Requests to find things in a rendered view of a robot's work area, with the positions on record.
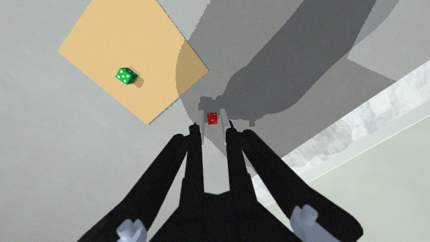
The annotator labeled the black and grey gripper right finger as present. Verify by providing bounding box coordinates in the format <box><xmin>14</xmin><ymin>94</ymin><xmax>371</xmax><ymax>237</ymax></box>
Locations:
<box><xmin>220</xmin><ymin>109</ymin><xmax>363</xmax><ymax>242</ymax></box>

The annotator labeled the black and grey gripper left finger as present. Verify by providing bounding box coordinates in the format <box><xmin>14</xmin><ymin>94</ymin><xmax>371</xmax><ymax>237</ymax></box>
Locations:
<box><xmin>77</xmin><ymin>110</ymin><xmax>205</xmax><ymax>242</ymax></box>

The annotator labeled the red die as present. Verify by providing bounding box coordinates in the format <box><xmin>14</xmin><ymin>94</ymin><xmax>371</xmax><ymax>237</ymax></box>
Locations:
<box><xmin>208</xmin><ymin>112</ymin><xmax>218</xmax><ymax>124</ymax></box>

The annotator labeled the green die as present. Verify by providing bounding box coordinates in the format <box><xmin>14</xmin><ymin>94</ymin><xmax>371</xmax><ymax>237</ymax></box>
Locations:
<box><xmin>116</xmin><ymin>68</ymin><xmax>138</xmax><ymax>85</ymax></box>

